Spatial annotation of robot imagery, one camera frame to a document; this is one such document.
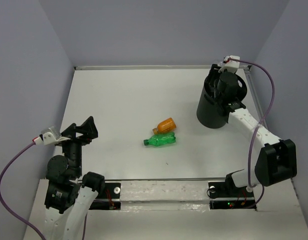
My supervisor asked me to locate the green plastic bottle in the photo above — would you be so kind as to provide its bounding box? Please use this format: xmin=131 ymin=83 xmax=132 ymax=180
xmin=143 ymin=132 xmax=176 ymax=147

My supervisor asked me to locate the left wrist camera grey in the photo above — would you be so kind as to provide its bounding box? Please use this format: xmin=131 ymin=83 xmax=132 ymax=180
xmin=32 ymin=126 xmax=70 ymax=146

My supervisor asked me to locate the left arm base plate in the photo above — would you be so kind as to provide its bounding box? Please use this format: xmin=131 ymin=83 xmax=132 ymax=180
xmin=89 ymin=181 xmax=121 ymax=211

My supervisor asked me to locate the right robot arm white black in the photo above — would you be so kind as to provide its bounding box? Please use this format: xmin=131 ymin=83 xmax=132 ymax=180
xmin=204 ymin=64 xmax=297 ymax=196

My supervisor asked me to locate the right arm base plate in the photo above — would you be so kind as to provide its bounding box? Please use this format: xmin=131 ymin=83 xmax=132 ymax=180
xmin=206 ymin=181 xmax=257 ymax=210

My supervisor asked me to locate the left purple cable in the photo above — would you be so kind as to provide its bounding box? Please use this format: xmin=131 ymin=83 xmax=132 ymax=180
xmin=0 ymin=139 xmax=88 ymax=240

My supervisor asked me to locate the black plastic bin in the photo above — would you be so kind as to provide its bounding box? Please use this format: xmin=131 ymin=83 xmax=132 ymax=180
xmin=197 ymin=76 xmax=247 ymax=129

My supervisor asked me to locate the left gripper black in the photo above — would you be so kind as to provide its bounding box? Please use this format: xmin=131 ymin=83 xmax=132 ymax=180
xmin=58 ymin=114 xmax=98 ymax=176

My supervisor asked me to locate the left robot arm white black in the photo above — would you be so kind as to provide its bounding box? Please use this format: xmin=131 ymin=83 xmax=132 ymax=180
xmin=40 ymin=116 xmax=105 ymax=240

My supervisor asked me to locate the aluminium table edge rail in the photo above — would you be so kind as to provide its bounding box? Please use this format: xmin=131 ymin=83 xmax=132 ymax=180
xmin=74 ymin=65 xmax=211 ymax=71

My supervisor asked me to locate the white foam front board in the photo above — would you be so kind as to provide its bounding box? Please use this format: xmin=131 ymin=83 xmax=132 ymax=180
xmin=119 ymin=180 xmax=210 ymax=212

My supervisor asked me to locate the orange plastic bottle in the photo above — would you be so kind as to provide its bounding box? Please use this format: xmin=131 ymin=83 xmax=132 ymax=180
xmin=152 ymin=117 xmax=176 ymax=135

